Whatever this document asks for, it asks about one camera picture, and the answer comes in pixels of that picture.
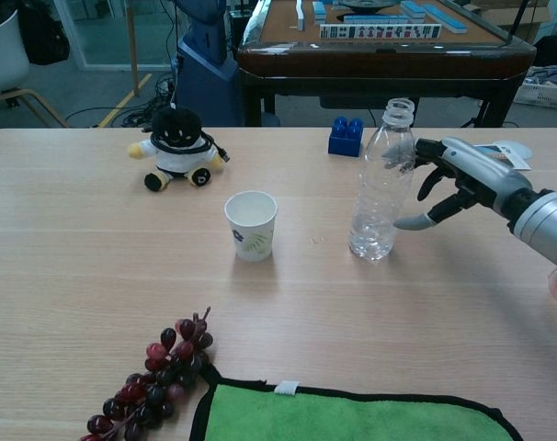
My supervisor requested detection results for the green cloth with black trim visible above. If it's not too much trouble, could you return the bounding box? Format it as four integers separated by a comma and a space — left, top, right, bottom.
188, 365, 523, 441

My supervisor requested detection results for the brown mahjong table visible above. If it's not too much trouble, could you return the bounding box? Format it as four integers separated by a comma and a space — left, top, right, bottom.
236, 0, 537, 128

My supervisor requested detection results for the black USB cable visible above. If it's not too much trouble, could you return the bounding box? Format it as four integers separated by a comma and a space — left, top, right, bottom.
150, 130, 232, 164

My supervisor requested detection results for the blue building block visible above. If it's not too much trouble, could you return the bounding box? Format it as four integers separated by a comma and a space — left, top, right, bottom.
327, 116, 365, 159

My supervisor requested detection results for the photo postcard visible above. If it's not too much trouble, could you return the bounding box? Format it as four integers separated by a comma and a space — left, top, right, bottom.
473, 142, 532, 172

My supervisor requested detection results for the white chair with wooden legs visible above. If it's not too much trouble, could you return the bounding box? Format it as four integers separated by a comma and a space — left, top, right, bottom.
0, 8, 71, 130

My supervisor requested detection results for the transparent plastic bottle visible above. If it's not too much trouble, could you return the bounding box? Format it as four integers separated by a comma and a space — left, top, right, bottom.
348, 97, 417, 262

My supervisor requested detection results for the white paper cup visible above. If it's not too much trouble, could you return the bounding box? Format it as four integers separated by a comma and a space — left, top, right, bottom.
223, 190, 279, 264

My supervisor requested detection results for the black bag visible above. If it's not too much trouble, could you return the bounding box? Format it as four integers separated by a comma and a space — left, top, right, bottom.
18, 0, 72, 65

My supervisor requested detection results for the black and white plush toy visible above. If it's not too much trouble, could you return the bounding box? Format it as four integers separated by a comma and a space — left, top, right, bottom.
127, 105, 232, 193

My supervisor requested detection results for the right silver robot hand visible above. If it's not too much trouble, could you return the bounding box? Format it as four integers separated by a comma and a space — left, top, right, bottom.
381, 136, 535, 231

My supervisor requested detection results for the purple grape bunch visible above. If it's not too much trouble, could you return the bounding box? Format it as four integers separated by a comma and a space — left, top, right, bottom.
78, 306, 215, 441

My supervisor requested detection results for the blue machine base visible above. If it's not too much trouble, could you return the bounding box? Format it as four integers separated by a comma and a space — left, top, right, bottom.
172, 0, 243, 128

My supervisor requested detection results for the white plastic basket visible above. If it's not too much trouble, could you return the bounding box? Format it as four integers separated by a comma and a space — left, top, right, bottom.
512, 82, 557, 110

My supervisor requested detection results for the wooden post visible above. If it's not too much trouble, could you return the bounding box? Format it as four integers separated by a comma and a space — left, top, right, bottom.
125, 6, 140, 96

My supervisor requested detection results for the white mahjong tile row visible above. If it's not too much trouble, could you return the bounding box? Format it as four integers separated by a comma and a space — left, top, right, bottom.
319, 22, 443, 40

